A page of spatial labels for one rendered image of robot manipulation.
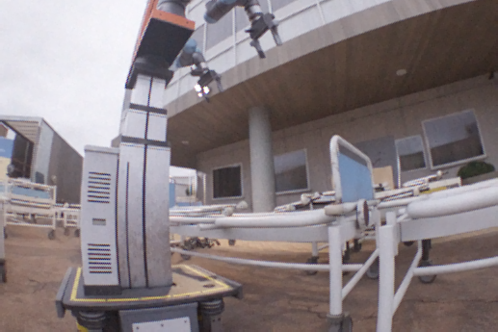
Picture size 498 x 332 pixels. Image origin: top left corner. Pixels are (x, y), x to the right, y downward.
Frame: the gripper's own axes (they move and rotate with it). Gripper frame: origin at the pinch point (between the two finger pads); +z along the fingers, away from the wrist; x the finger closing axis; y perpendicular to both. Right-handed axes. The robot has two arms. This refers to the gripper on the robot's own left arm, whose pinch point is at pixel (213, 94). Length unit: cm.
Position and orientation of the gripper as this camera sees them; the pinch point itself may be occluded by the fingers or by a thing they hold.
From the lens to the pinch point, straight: 141.0
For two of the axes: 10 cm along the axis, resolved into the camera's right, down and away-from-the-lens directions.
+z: 4.1, 9.1, -0.6
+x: -6.8, 3.5, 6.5
